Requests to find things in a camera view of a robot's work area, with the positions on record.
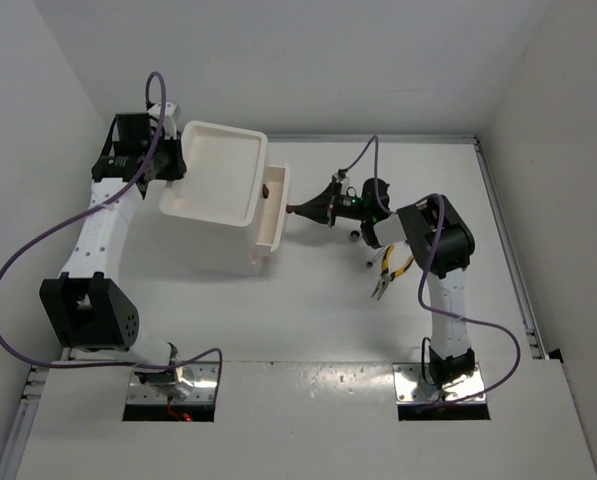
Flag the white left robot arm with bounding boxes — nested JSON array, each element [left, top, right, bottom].
[[39, 103, 186, 385]]

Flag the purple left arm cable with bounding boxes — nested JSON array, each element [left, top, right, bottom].
[[0, 72, 223, 369]]

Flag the aluminium frame rail left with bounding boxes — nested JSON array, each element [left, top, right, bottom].
[[0, 366, 48, 480]]

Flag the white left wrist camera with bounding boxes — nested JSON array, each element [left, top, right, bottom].
[[147, 101, 180, 138]]

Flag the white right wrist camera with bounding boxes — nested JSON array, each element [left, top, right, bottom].
[[332, 169, 350, 189]]

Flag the metal base plate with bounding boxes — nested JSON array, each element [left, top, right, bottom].
[[392, 363, 486, 406], [126, 362, 220, 406]]

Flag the white front cover board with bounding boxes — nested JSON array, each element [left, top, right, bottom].
[[17, 361, 596, 479]]

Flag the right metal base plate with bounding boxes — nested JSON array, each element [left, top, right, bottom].
[[392, 363, 486, 406]]

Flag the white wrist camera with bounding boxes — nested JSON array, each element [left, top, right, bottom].
[[332, 169, 350, 189], [147, 101, 180, 138]]

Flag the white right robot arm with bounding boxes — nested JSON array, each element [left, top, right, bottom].
[[286, 176, 475, 388]]

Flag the white drawer cabinet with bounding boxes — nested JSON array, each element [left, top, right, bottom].
[[159, 121, 268, 275]]

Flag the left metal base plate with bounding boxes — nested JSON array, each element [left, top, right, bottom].
[[126, 362, 220, 406]]

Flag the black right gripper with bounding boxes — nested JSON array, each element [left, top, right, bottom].
[[296, 181, 372, 227]]

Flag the small combination wrench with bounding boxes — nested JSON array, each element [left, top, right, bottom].
[[366, 252, 382, 268]]

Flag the white drawer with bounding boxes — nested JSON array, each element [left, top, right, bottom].
[[254, 164, 290, 257]]

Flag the yellow needle nose pliers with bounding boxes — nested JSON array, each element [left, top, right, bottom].
[[371, 244, 414, 301]]

